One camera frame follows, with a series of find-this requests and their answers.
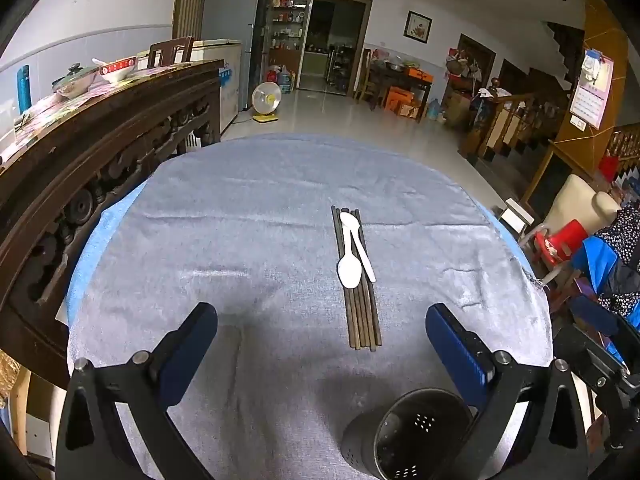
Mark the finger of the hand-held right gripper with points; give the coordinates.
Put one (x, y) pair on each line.
(582, 347)

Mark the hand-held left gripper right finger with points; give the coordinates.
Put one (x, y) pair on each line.
(455, 355)

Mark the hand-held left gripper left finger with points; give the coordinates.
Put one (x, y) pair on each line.
(187, 355)

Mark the bundle of dark wooden chopsticks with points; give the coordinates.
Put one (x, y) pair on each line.
(361, 320)

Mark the black perforated utensil holder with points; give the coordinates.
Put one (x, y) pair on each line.
(400, 440)

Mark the white plastic spoon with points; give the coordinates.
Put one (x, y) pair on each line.
(349, 271)
(361, 250)

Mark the blue jacket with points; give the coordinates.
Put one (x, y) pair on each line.
(607, 265)

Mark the red plastic stool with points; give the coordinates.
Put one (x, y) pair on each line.
(560, 242)

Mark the floral cloth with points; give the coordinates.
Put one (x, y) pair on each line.
(625, 230)

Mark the light blue table cover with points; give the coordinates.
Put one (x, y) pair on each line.
(92, 255)

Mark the beige chair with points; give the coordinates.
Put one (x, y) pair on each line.
(575, 200)

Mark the small white stool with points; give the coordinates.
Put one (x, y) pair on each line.
(516, 215)

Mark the grey towel cloth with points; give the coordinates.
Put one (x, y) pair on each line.
(250, 220)

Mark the carved dark wooden sideboard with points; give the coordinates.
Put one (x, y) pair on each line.
(100, 160)

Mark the wooden stair railing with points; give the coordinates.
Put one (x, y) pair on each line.
(515, 120)

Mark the yellow round electric heater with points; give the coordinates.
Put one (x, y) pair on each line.
(266, 99)

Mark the dark wooden side table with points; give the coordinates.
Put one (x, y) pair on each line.
(400, 85)

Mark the orange box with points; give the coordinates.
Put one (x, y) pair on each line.
(419, 76)

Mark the white chest freezer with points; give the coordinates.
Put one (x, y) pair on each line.
(225, 75)

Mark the blue water jug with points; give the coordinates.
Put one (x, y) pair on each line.
(285, 80)

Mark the red and white bowl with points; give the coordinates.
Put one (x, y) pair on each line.
(119, 67)

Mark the pot with glass lid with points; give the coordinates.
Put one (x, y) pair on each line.
(75, 80)

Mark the dark wooden chair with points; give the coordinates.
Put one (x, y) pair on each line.
(170, 52)

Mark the blue thermos bottle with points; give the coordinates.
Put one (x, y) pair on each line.
(23, 89)

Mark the grey refrigerator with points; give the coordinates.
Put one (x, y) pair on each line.
(230, 15)

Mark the shelf with jars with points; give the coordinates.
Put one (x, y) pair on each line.
(289, 22)

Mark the wall calendar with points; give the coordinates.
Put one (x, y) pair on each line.
(592, 90)

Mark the framed wall picture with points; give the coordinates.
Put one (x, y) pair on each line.
(418, 26)

